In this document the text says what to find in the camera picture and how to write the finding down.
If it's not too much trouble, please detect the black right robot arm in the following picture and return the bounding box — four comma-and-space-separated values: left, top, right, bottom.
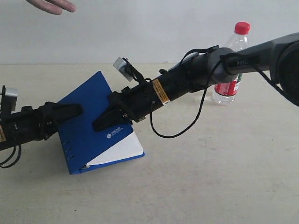
92, 33, 299, 132

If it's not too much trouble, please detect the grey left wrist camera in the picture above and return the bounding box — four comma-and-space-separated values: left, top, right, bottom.
0, 85, 18, 114

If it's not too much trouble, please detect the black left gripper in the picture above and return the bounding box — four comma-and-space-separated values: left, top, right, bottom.
14, 102, 82, 141

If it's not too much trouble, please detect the blue ring binder notebook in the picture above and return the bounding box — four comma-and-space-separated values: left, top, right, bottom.
58, 71, 145, 175

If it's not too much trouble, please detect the person's bare hand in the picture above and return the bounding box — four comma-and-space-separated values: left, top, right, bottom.
26, 0, 76, 15

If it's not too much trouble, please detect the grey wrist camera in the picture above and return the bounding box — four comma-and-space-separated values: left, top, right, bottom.
113, 57, 146, 84
0, 85, 18, 114

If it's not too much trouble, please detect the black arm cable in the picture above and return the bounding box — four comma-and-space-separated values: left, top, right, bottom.
0, 144, 22, 168
149, 45, 299, 138

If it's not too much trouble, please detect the clear bottle red label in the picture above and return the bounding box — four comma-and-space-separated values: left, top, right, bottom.
212, 21, 250, 105

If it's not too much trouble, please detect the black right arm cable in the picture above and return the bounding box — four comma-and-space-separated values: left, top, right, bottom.
149, 45, 299, 138

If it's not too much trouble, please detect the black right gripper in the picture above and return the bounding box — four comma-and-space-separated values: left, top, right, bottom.
92, 84, 154, 132

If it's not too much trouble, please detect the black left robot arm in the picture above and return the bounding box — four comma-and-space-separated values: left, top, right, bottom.
0, 102, 83, 151

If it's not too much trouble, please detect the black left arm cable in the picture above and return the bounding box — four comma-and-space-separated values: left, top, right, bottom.
0, 144, 22, 168

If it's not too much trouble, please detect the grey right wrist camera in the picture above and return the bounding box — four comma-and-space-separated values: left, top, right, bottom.
113, 57, 146, 84

